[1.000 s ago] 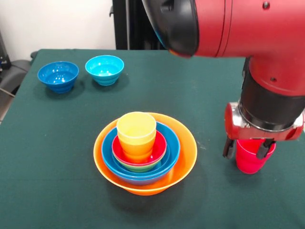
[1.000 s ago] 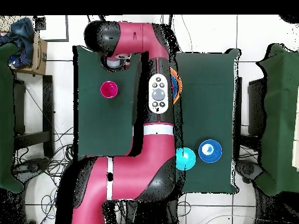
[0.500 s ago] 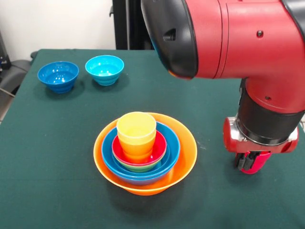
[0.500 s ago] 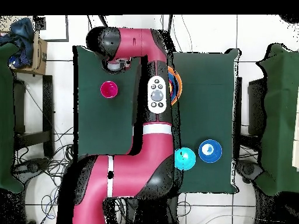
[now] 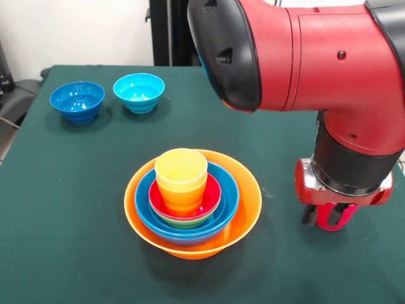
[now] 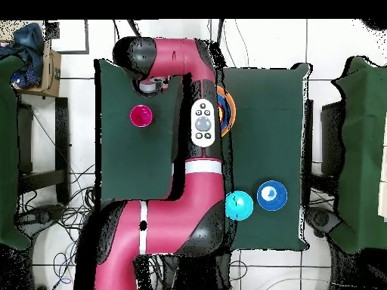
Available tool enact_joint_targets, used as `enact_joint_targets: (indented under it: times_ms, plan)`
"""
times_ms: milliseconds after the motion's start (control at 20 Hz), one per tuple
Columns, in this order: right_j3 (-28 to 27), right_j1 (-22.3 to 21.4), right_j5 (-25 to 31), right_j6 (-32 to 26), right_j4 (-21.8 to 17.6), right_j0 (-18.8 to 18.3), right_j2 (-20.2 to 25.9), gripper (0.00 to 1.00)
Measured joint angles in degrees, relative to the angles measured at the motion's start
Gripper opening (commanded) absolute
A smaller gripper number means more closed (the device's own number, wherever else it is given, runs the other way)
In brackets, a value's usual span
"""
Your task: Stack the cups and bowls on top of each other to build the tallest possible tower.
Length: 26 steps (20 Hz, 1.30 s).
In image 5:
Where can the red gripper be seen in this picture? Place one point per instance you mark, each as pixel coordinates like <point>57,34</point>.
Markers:
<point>311,194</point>

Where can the red plastic cup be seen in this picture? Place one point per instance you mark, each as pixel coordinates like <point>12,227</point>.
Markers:
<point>322,218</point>

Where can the small red bowl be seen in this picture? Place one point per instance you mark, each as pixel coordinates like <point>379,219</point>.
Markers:
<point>212,196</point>

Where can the large blue bowl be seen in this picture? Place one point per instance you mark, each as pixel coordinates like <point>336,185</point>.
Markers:
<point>142,202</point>
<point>190,243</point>

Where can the small green bowl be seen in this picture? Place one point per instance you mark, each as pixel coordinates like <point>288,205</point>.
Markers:
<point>185,223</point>

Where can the yellow plastic cup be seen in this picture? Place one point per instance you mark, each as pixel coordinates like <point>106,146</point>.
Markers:
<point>182,168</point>

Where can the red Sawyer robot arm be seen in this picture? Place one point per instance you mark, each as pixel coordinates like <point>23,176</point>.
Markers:
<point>316,63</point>

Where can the large orange bowl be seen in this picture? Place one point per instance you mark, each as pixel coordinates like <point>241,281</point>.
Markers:
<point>250,209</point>

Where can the dark green table cloth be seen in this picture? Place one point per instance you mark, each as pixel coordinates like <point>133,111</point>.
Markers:
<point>202,285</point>

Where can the small light blue bowl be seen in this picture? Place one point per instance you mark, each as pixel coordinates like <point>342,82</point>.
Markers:
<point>139,93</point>

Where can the small dark blue bowl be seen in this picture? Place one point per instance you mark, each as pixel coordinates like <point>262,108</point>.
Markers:
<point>77,101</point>

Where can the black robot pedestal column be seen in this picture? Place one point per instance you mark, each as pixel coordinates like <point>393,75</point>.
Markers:
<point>171,31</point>

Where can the grey pedestal foot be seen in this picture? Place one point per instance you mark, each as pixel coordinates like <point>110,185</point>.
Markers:
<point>19,95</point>

